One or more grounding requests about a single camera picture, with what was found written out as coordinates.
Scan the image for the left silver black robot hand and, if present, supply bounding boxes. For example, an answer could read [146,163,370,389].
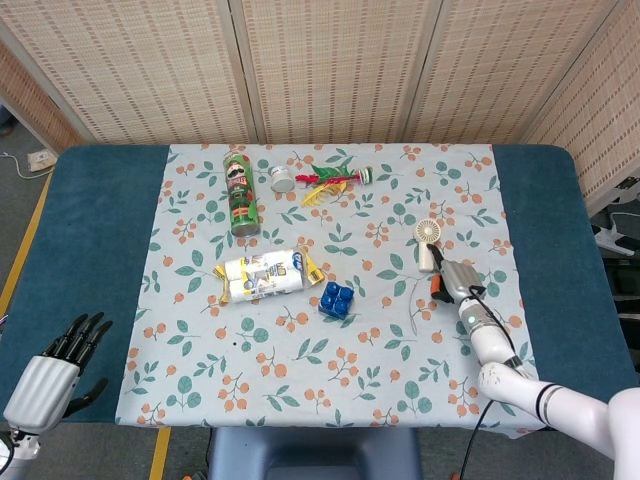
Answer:
[2,312,114,434]

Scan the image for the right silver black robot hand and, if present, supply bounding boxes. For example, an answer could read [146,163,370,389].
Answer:
[427,244,487,305]

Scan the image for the white handheld fan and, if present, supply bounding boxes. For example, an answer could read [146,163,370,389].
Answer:
[413,218,444,274]

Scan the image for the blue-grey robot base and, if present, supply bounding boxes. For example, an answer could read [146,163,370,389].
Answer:
[207,426,419,480]

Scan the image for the white power strip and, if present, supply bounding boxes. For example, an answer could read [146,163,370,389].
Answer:
[592,212,640,256]

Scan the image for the floral printed tablecloth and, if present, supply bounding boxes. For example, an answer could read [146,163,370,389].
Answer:
[113,143,549,435]

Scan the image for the blue building block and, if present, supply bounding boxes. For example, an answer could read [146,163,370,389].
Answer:
[317,281,355,320]

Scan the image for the teal table cover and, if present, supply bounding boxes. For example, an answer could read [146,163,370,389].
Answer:
[0,144,640,439]

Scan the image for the red green yellow feather shuttlecock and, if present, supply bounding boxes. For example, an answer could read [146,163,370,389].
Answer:
[294,162,375,208]

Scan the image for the white yellow snack package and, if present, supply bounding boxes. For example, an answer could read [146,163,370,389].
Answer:
[211,246,325,307]

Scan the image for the small white jar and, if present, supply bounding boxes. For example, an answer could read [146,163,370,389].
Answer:
[270,165,294,193]

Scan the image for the beige packet on floor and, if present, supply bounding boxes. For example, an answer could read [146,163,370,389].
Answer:
[27,149,57,174]

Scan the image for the green Pringles can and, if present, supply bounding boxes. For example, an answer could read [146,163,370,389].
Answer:
[222,152,263,238]

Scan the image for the bamboo folding screen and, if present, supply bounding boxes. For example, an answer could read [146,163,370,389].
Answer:
[0,0,640,216]

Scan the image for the white floor cable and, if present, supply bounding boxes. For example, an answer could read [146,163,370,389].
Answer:
[0,151,54,179]

